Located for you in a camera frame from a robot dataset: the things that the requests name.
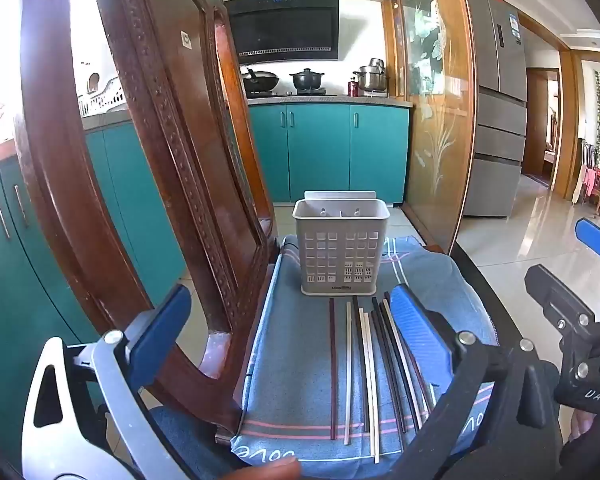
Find white slatted rack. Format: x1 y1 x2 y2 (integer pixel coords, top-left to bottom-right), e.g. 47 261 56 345
77 72 131 116

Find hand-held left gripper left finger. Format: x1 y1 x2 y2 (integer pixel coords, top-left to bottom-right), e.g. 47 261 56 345
25 284 193 480

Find silver refrigerator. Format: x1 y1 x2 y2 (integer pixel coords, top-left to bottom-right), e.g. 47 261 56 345
462 0 528 220

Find gas stove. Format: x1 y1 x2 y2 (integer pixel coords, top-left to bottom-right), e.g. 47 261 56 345
245 87 328 98

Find grey plastic utensil holder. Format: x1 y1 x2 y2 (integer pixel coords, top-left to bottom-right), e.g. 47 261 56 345
293 190 390 297

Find black range hood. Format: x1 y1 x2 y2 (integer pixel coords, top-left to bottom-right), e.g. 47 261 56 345
224 0 341 61

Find stainless steel pot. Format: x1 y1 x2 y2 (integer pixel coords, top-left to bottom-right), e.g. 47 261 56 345
354 58 391 93

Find pink clothing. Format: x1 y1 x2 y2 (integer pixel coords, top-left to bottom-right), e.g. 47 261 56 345
577 160 600 206

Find wooden door frame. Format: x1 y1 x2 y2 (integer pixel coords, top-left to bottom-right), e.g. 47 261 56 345
517 10 586 206

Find painted glass sliding door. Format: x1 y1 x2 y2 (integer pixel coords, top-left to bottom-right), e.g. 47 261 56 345
382 0 478 256

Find black wok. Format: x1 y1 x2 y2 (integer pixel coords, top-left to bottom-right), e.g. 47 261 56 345
240 66 281 93

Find carved wooden chair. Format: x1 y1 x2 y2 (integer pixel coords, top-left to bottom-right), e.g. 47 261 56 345
12 0 281 441

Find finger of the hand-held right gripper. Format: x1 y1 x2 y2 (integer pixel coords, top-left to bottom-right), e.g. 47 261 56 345
575 218 600 277
525 265 596 332

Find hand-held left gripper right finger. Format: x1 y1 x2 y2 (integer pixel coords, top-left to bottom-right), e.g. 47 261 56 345
387 284 563 480

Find black clay pot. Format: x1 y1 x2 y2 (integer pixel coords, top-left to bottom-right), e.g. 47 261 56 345
290 68 326 92

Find blue striped cloth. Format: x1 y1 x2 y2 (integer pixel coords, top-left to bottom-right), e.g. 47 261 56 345
145 234 498 480

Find teal base cabinets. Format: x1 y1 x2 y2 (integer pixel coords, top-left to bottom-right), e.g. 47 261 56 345
0 120 186 461
247 102 411 206

